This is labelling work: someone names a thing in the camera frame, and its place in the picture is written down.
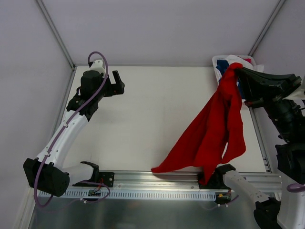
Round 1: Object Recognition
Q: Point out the white laundry basket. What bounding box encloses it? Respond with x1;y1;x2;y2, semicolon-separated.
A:
212;54;256;83

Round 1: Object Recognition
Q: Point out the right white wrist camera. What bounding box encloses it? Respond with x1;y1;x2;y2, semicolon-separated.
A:
285;78;305;100

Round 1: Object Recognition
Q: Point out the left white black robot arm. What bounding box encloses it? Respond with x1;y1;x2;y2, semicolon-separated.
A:
23;70;125;197

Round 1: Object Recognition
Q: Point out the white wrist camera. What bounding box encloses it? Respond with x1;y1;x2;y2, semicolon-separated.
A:
90;59;106;75
285;78;305;100

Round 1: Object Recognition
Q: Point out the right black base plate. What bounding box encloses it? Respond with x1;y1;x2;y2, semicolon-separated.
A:
197;173;229;189

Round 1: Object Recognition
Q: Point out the white t shirt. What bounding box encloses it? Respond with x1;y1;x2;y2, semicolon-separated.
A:
224;55;264;73

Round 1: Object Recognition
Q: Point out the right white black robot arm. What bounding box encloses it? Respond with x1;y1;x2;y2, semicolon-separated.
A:
213;67;305;229

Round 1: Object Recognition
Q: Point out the white slotted cable duct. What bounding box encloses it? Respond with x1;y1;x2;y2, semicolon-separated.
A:
39;189;217;201

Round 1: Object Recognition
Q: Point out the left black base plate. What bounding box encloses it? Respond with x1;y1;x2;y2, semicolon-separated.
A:
73;172;115;187

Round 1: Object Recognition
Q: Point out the aluminium mounting rail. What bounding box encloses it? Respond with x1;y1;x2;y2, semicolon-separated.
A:
28;169;286;191

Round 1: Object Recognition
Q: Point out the blue t shirt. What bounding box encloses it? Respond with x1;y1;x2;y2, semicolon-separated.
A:
216;59;245;99

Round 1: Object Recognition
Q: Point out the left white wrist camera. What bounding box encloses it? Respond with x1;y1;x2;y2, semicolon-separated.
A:
90;59;106;75

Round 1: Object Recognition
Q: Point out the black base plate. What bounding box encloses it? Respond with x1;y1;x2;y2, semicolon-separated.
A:
197;173;229;189
73;172;115;187

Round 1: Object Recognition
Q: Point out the red t shirt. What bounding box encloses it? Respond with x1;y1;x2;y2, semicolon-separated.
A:
151;63;246;182

